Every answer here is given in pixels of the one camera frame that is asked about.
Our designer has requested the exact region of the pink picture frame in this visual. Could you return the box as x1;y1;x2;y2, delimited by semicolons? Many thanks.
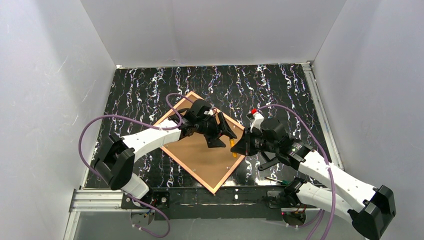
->
153;91;248;195

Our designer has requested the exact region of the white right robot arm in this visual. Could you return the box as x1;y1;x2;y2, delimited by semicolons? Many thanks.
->
230;109;396;240

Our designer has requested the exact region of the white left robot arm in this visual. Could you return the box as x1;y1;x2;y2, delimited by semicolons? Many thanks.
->
92;99;237;200

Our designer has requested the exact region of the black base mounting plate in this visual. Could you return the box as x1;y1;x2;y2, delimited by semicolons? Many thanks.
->
120;185;319;222

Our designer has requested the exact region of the green handled screwdriver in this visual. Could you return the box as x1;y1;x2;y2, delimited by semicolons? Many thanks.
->
265;177;290;185

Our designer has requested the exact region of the aluminium rail frame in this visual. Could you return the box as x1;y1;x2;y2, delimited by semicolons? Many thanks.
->
62;62;377;240

